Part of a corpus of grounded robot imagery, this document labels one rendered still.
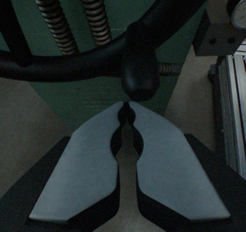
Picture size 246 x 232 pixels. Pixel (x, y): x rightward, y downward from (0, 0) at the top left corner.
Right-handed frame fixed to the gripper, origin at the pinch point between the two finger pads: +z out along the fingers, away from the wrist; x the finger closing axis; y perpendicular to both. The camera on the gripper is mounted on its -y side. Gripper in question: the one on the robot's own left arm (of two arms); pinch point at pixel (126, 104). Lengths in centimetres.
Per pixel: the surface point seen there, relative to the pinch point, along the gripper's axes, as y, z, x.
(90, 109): 28, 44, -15
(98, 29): -3.6, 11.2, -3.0
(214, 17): -3.0, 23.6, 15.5
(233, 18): -3.3, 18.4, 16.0
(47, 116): 45, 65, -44
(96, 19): -4.6, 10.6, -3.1
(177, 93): 38, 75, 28
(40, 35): -1.1, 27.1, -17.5
